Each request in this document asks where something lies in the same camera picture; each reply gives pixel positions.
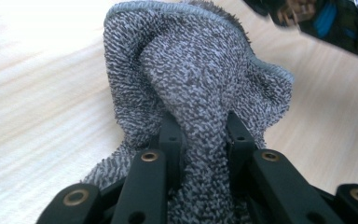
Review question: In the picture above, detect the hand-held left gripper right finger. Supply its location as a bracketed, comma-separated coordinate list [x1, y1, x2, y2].
[226, 110, 347, 224]

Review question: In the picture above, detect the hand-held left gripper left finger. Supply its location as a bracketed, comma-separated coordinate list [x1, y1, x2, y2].
[110, 111, 188, 224]

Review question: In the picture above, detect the blue toy car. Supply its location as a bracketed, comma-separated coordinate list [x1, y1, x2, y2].
[311, 0, 358, 64]

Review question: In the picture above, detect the grey towel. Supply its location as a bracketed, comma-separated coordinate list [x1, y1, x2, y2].
[80, 0, 296, 224]

